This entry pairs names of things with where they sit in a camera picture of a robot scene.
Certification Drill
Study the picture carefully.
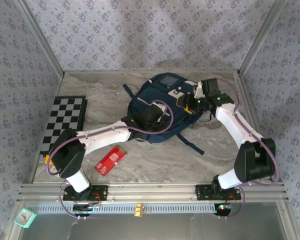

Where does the navy blue student backpack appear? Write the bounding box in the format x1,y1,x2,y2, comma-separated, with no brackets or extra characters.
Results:
122,72,206,156

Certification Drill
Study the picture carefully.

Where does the red snack packet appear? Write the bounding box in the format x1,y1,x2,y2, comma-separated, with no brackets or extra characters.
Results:
94,144,128,177

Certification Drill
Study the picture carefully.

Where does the black grey checkered board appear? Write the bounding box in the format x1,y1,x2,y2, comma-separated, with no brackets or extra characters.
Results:
39,95,88,158

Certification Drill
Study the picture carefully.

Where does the mint green alarm clock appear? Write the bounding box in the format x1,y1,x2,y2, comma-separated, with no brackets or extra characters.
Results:
13,207,38,229

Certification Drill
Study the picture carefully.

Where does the aluminium table side rail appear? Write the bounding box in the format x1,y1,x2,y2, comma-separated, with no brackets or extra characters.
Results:
236,71,286,185

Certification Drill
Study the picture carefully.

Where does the aluminium mounting rail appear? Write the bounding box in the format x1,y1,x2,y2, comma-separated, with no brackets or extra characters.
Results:
16,181,290,204

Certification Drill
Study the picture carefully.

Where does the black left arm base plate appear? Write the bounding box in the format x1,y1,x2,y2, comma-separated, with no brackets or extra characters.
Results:
62,185,109,202

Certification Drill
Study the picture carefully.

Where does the aluminium frame post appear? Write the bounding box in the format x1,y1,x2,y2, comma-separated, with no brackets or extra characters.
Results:
238,0,289,75
13,0,66,78

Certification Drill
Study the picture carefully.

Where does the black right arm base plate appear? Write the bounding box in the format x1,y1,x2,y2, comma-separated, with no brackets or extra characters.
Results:
195,184,242,201

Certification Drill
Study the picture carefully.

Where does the grey slotted cable duct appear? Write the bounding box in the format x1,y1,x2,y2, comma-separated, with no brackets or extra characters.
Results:
27,202,232,215

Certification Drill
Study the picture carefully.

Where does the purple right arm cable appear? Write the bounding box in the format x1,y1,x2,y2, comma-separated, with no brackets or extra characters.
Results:
214,77,281,221

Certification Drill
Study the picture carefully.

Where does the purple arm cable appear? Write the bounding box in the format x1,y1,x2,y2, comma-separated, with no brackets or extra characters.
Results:
45,99,175,221
214,77,281,221

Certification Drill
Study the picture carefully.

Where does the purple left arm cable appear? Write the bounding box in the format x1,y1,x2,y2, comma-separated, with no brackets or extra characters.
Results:
45,99,175,221

